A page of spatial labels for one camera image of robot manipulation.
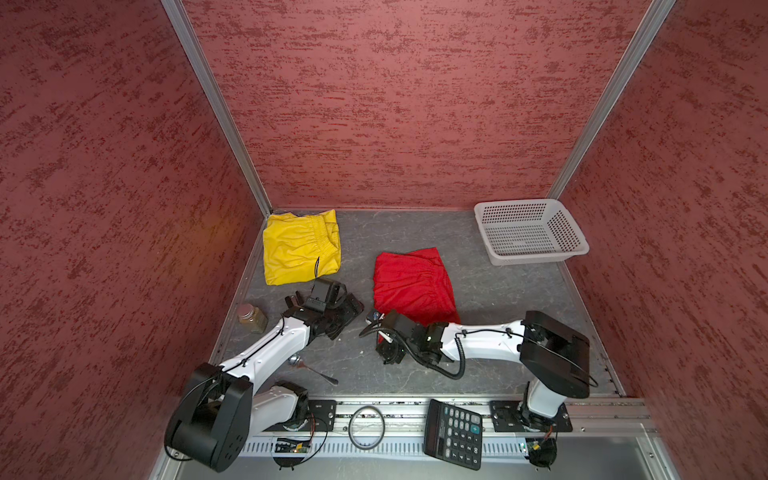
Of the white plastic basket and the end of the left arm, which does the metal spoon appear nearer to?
the end of the left arm

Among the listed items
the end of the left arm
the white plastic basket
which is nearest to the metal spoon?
the end of the left arm

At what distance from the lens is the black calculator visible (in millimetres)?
692
